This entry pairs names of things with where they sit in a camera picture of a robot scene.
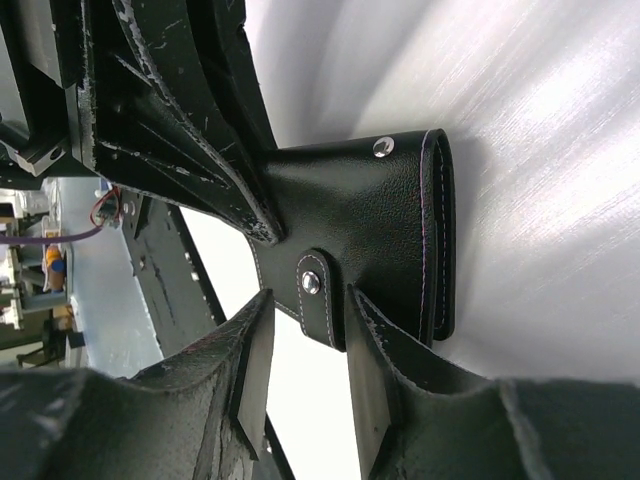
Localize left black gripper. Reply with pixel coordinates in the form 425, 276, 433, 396
1, 1, 285, 245

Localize black leather card holder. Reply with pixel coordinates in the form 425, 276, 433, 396
250, 129, 456, 350

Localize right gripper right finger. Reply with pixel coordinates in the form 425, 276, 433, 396
345, 287, 639, 479

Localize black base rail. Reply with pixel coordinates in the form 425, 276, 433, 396
123, 195, 294, 479

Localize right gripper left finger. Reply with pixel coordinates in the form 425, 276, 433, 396
1, 290, 274, 479

